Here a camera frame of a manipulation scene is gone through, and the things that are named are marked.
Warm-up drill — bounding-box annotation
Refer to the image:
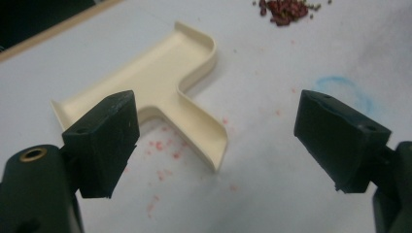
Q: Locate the cream plastic dustpan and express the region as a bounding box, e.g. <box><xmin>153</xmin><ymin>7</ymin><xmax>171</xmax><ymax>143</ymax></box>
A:
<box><xmin>51</xmin><ymin>20</ymin><xmax>228</xmax><ymax>173</ymax></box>

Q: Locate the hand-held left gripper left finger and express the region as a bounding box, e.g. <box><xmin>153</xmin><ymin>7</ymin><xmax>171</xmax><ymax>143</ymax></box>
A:
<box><xmin>60</xmin><ymin>89</ymin><xmax>141</xmax><ymax>199</ymax></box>

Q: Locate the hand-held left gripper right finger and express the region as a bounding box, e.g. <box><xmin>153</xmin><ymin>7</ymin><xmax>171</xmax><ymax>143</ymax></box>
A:
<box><xmin>292</xmin><ymin>89</ymin><xmax>393</xmax><ymax>194</ymax></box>

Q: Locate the pile of red peppercorns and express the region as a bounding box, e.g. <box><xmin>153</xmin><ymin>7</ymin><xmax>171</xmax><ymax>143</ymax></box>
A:
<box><xmin>252</xmin><ymin>0</ymin><xmax>333</xmax><ymax>27</ymax></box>

